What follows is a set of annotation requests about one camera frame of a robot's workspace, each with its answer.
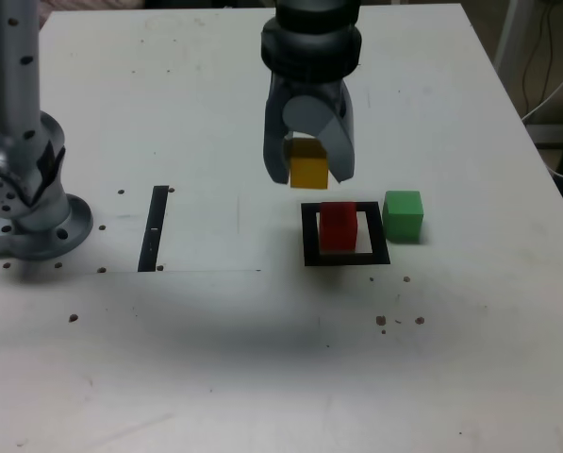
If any black tape square outline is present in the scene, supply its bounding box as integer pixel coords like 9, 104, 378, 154
300, 201, 391, 267

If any white metal post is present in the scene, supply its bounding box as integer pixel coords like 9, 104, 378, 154
492, 0, 535, 95

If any pale pink cloth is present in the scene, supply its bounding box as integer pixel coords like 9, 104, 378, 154
35, 0, 146, 14

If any green cube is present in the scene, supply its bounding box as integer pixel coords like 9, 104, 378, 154
382, 190, 424, 244

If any thin black hanging cable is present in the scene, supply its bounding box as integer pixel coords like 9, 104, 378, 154
521, 0, 554, 117

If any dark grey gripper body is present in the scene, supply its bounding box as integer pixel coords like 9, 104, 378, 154
269, 72, 352, 109

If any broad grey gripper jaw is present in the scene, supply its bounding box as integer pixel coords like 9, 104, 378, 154
282, 89, 357, 184

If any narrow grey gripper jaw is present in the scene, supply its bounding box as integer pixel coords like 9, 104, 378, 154
262, 77, 292, 186

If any yellow cube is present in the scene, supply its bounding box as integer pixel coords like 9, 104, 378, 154
288, 138, 330, 191

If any black tape strip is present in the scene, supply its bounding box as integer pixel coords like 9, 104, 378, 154
137, 185, 170, 274

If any red cube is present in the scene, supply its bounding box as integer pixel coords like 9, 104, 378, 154
319, 201, 360, 251

